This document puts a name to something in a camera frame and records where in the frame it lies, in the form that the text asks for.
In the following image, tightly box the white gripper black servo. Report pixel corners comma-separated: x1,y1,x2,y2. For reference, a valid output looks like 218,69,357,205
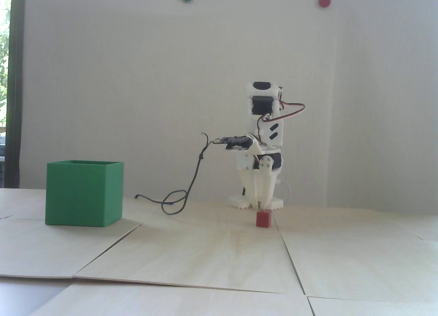
237,146,284,209

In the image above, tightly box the red block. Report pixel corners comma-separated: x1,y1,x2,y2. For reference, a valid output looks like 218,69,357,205
256,209,272,228

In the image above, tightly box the green box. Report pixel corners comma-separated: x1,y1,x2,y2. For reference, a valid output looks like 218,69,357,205
45,160,125,228

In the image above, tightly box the white power cable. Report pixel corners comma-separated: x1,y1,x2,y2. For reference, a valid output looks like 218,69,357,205
275,180,292,206

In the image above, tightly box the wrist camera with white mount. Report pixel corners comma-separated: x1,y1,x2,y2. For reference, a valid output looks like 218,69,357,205
219,134,263,156

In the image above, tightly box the black camera cable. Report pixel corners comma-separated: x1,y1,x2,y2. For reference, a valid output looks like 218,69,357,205
134,132,223,216

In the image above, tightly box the red black white servo wire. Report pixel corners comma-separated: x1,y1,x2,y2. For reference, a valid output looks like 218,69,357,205
259,101,306,125

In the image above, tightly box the dark window frame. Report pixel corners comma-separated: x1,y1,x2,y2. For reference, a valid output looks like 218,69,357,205
8,0,26,189

